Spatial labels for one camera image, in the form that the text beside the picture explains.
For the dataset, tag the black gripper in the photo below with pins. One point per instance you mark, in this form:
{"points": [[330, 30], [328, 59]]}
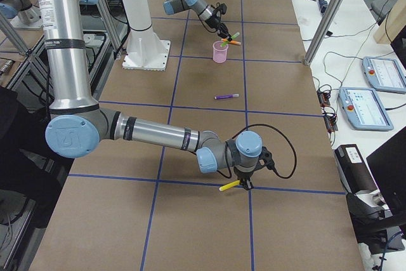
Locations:
{"points": [[243, 176], [216, 25]]}

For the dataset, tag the green highlighter pen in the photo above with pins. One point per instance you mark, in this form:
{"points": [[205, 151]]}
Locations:
{"points": [[231, 40]]}

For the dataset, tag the orange highlighter pen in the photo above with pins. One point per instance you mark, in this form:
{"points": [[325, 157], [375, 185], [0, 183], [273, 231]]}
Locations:
{"points": [[225, 41]]}

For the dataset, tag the yellow highlighter pen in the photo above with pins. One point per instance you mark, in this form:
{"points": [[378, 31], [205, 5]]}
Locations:
{"points": [[228, 186]]}

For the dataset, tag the purple highlighter pen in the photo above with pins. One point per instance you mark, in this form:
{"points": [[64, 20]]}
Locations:
{"points": [[224, 97]]}

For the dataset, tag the pink mesh pen holder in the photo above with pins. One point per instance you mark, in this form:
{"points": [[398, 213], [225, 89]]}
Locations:
{"points": [[220, 50]]}

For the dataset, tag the black cardboard box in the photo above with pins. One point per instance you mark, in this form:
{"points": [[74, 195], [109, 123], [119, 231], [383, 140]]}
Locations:
{"points": [[353, 170]]}

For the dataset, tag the near blue teach pendant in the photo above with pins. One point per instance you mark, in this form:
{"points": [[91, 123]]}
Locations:
{"points": [[364, 109]]}

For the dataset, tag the blue teach pendant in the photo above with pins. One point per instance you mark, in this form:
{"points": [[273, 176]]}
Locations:
{"points": [[364, 109], [384, 74]]}

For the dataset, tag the black monitor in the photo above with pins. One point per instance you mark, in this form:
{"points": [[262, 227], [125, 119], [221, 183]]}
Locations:
{"points": [[387, 165]]}

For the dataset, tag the far blue teach pendant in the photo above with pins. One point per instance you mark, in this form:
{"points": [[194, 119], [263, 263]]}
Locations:
{"points": [[384, 74]]}

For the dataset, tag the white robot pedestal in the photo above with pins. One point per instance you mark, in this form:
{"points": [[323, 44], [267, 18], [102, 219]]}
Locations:
{"points": [[144, 49]]}

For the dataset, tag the aluminium frame post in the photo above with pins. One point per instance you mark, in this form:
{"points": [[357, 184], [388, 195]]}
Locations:
{"points": [[321, 31]]}

